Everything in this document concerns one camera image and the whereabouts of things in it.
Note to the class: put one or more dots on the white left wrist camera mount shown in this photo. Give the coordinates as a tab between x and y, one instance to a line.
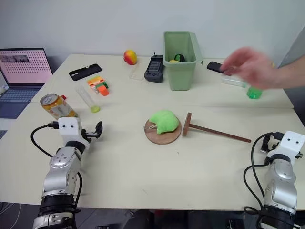
69	130

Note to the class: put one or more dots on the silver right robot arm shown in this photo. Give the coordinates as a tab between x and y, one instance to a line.
281	181

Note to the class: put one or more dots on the round wooden board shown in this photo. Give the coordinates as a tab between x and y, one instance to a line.
164	138

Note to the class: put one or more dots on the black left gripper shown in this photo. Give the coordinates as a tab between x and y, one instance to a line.
88	135

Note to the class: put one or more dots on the black handheld game controller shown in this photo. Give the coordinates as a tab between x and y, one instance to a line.
154	69

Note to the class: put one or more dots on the yellow item in bin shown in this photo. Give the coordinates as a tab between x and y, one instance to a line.
174	61

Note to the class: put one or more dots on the orange and green toy blocks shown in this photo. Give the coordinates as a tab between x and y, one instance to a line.
100	86

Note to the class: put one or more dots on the green plastic bottle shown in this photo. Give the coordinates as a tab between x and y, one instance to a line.
254	93

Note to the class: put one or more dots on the person's grey shirt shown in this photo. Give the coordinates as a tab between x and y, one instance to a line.
294	51

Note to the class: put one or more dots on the wooden mallet stick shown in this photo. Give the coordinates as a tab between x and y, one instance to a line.
214	131

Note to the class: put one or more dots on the open laptop with pink screen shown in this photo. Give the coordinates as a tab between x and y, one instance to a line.
22	78

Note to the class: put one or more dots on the person's bare forearm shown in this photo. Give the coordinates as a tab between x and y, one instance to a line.
294	75

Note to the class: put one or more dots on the black phone case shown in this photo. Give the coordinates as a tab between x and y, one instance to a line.
85	72

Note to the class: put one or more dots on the green plush toy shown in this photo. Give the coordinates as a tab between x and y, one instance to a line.
165	121

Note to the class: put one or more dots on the black smartphone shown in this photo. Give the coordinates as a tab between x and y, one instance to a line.
215	66

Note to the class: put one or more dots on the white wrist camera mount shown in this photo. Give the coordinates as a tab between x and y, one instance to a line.
69	130
289	144

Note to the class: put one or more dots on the clear phone case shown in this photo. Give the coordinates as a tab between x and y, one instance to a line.
136	71

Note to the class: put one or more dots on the person's bare hand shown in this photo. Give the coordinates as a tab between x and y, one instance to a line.
252	69

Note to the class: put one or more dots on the clear tube with green cap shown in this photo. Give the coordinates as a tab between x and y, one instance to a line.
88	99

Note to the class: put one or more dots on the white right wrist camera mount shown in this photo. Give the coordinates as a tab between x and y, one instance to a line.
289	144

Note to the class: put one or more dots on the light green plastic bin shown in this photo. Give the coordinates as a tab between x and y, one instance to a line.
181	74

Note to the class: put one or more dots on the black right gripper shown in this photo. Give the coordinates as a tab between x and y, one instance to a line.
274	142

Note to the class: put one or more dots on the yellow drink can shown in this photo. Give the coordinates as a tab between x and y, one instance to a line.
56	106

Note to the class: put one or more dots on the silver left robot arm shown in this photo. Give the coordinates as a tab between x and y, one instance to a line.
59	171

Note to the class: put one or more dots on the dark rounded shape under table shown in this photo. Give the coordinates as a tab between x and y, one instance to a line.
140	220

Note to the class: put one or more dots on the clear plastic box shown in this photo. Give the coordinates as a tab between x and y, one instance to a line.
232	81

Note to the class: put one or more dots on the black and green item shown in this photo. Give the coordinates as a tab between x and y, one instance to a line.
179	58

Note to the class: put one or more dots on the red and yellow fruit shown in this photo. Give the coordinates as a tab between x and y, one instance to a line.
130	57

